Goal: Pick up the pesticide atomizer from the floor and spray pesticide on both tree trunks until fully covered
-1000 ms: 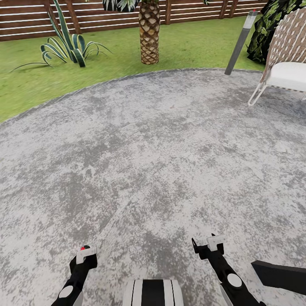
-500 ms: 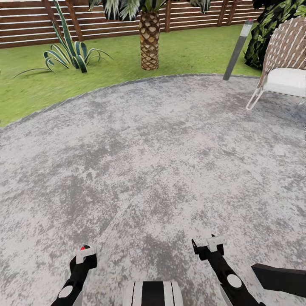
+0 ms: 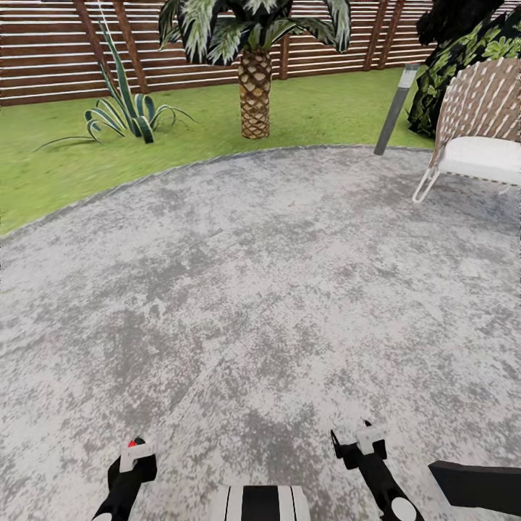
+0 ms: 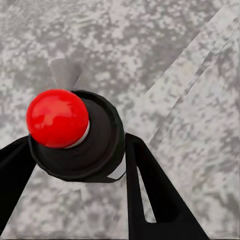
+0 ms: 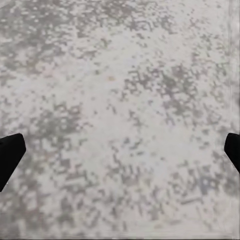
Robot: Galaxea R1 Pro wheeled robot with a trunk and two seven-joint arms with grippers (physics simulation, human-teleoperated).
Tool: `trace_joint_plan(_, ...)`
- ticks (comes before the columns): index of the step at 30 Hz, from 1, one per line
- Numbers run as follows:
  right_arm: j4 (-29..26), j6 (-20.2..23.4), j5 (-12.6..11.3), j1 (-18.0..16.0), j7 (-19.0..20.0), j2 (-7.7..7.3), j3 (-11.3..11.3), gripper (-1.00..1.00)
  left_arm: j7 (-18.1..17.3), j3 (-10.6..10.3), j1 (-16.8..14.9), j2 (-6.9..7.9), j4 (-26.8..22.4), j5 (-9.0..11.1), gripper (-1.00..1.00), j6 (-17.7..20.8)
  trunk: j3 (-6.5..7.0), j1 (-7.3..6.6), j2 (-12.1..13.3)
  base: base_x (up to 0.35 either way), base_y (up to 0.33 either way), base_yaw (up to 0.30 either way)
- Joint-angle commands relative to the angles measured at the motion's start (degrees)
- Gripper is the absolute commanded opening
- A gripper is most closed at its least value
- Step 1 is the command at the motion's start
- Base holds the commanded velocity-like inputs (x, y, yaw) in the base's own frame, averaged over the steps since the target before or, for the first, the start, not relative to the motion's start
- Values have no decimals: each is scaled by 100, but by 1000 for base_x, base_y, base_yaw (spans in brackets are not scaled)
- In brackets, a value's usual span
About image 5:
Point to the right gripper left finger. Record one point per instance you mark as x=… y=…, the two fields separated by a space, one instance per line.
x=12 y=149

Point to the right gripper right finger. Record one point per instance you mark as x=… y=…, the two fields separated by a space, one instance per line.
x=232 y=149

